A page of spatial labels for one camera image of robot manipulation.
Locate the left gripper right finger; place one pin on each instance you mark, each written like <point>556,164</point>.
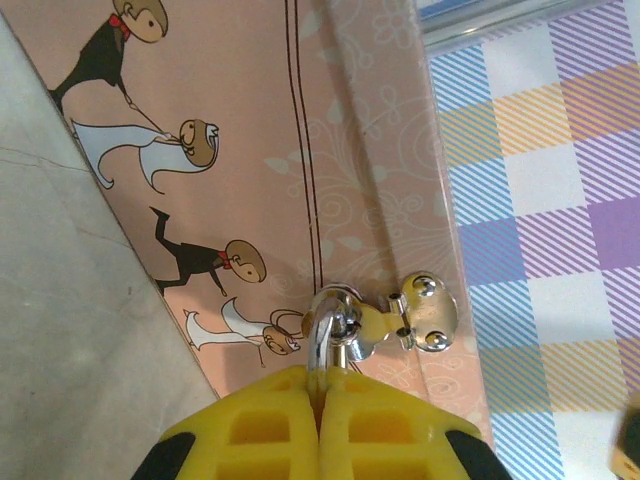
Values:
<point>380,435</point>

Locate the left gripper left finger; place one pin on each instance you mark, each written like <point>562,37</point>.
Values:
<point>260,430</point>

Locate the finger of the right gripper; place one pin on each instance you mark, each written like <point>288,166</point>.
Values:
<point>630,450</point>

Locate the pink tin box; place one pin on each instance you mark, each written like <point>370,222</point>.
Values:
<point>240,125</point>

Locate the aluminium frame post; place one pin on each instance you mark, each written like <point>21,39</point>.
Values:
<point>475,25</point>

